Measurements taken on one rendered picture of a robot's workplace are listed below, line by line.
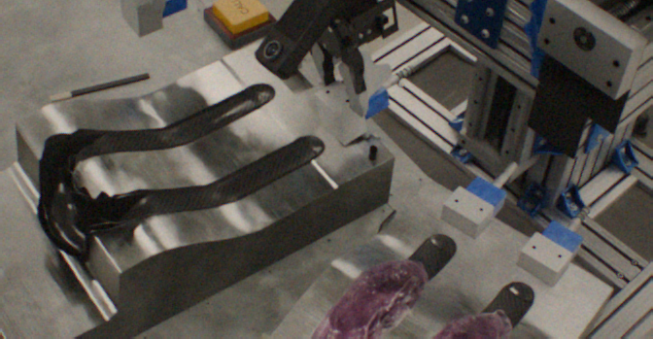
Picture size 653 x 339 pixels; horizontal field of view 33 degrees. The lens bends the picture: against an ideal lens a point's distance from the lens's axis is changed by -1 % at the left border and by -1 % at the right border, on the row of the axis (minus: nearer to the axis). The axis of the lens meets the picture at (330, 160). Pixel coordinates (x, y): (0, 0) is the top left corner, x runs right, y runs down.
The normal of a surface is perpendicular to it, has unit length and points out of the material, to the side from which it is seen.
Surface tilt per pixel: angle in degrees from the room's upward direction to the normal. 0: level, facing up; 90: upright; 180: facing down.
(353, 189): 90
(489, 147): 0
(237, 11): 0
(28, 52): 0
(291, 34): 38
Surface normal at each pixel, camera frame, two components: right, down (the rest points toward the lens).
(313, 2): -0.51, -0.32
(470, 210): 0.05, -0.66
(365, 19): 0.57, 0.54
